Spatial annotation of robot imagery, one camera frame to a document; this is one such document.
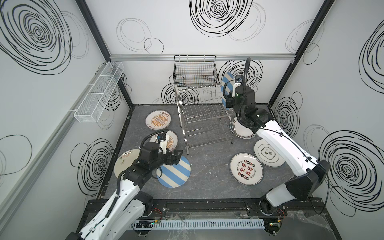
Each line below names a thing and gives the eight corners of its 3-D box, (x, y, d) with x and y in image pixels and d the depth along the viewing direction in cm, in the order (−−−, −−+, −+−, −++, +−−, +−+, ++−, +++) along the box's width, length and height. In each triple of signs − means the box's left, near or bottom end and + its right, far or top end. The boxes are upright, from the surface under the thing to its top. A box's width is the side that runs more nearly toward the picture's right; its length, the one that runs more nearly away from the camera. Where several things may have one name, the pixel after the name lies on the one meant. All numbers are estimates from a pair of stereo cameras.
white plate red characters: (233, 185, 83) (234, 184, 81) (228, 154, 95) (229, 153, 93) (266, 185, 83) (267, 184, 81) (257, 154, 95) (258, 153, 93)
